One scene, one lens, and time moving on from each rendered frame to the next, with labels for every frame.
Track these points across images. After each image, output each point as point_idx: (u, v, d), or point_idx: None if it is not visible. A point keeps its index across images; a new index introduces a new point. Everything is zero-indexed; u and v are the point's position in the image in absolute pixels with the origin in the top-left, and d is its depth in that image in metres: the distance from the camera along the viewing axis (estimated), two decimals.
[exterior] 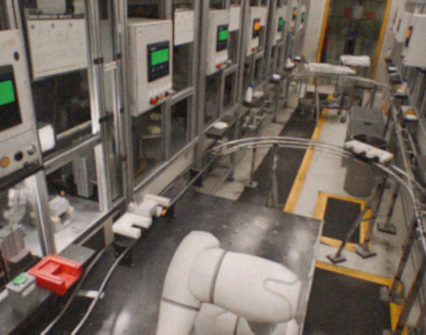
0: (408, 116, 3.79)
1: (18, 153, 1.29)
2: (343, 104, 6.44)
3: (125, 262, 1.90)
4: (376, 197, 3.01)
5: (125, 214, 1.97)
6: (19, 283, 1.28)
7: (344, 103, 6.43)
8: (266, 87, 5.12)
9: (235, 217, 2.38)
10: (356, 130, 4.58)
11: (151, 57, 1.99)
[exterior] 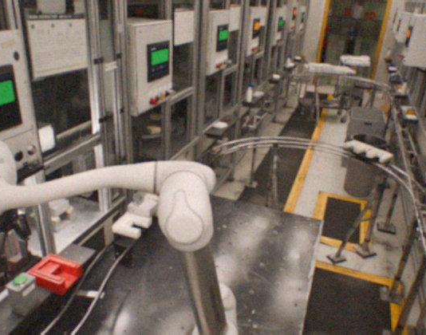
0: (408, 116, 3.79)
1: (18, 153, 1.29)
2: (343, 104, 6.44)
3: (125, 262, 1.90)
4: (376, 197, 3.01)
5: (125, 214, 1.97)
6: (19, 283, 1.28)
7: (344, 103, 6.43)
8: (266, 87, 5.12)
9: (235, 217, 2.38)
10: (356, 130, 4.58)
11: (151, 57, 1.99)
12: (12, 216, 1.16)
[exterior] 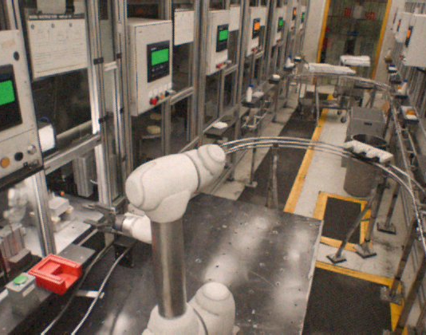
0: (408, 116, 3.79)
1: (18, 153, 1.29)
2: (343, 104, 6.44)
3: (125, 262, 1.90)
4: (376, 197, 3.01)
5: (125, 214, 1.97)
6: (19, 283, 1.28)
7: (344, 103, 6.43)
8: (266, 87, 5.12)
9: (235, 217, 2.38)
10: (356, 130, 4.58)
11: (151, 57, 1.99)
12: (116, 226, 1.65)
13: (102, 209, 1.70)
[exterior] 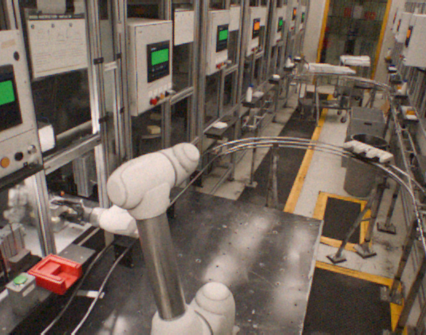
0: (408, 116, 3.79)
1: (18, 153, 1.29)
2: (343, 104, 6.44)
3: (125, 262, 1.90)
4: (376, 197, 3.01)
5: None
6: (19, 283, 1.28)
7: (344, 103, 6.43)
8: (266, 87, 5.12)
9: (235, 217, 2.38)
10: (356, 130, 4.58)
11: (151, 57, 1.99)
12: (84, 218, 1.69)
13: (71, 204, 1.74)
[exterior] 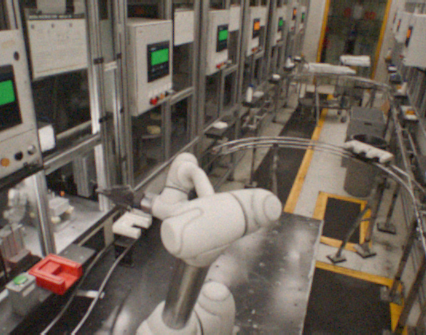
0: (408, 116, 3.79)
1: (18, 153, 1.29)
2: (343, 104, 6.44)
3: (125, 262, 1.90)
4: (376, 197, 3.01)
5: (125, 214, 1.97)
6: (19, 283, 1.28)
7: (344, 103, 6.43)
8: (266, 87, 5.12)
9: None
10: (356, 130, 4.58)
11: (151, 57, 1.99)
12: (135, 203, 1.55)
13: (118, 191, 1.61)
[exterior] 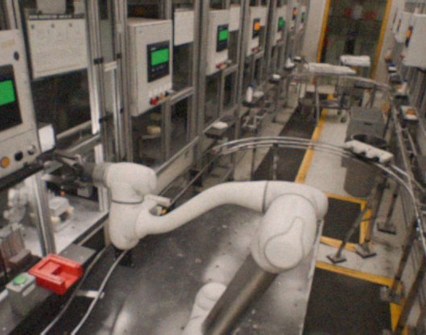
0: (408, 116, 3.79)
1: (18, 153, 1.29)
2: (343, 104, 6.44)
3: (125, 262, 1.90)
4: (376, 197, 3.01)
5: None
6: (19, 283, 1.28)
7: (344, 103, 6.43)
8: (266, 87, 5.12)
9: (235, 217, 2.38)
10: (356, 130, 4.58)
11: (151, 57, 1.99)
12: (84, 177, 1.28)
13: (64, 159, 1.32)
